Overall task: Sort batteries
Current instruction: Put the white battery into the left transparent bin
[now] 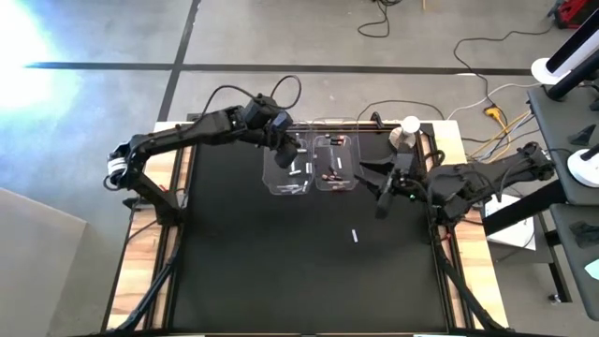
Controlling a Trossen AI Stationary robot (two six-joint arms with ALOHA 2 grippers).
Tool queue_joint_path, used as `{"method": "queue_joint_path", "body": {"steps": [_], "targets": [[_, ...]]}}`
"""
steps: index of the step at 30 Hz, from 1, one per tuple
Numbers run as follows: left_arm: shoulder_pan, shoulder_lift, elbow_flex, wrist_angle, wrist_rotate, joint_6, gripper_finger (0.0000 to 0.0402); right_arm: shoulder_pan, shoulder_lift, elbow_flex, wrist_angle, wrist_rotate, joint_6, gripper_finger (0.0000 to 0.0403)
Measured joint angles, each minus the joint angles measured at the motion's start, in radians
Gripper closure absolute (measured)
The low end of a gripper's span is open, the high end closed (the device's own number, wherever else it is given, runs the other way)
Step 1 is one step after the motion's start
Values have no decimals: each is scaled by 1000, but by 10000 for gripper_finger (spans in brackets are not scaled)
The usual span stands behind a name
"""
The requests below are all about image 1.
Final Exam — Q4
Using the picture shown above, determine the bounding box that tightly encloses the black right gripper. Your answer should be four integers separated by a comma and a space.
354, 152, 417, 221

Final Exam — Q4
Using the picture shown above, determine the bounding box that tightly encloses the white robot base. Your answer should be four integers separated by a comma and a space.
567, 148, 599, 188
531, 56, 570, 86

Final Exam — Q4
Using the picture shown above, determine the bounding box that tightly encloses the clear plastic bin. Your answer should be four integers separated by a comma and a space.
311, 116, 362, 193
261, 119, 315, 197

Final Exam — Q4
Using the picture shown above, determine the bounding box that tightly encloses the white bulb brass lamp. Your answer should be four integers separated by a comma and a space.
388, 115, 421, 151

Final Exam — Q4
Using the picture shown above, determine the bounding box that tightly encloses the white box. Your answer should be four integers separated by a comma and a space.
483, 192, 538, 253

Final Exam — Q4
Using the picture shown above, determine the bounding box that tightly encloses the black diagonal beam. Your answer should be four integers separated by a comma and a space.
481, 180, 570, 238

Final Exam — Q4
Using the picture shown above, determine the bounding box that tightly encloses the wooden table board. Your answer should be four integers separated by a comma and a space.
106, 119, 510, 331

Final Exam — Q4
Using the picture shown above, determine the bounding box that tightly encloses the dark grey side table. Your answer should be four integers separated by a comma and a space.
527, 86, 599, 207
549, 201, 599, 324

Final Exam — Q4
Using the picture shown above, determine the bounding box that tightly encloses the red tool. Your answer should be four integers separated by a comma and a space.
548, 0, 592, 30

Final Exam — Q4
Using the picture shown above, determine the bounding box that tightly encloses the beige partition panel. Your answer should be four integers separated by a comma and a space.
0, 186, 89, 337

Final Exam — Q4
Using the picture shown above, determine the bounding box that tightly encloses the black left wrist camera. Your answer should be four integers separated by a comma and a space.
270, 110, 294, 133

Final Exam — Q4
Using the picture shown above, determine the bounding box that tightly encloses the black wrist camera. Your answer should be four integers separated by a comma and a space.
270, 110, 294, 133
395, 173, 420, 200

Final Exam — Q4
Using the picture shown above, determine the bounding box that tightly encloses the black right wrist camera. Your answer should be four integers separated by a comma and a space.
395, 173, 420, 200

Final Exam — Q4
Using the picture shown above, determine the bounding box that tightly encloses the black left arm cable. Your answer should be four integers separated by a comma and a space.
270, 74, 303, 111
200, 83, 257, 118

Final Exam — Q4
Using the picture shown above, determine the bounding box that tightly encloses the black floor cable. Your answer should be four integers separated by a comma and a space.
452, 25, 558, 110
358, 0, 403, 39
356, 98, 446, 121

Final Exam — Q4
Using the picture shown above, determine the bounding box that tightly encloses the white floor cable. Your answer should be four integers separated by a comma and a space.
446, 81, 539, 121

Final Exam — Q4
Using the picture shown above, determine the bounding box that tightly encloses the yellow cable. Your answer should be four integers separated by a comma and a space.
467, 106, 534, 160

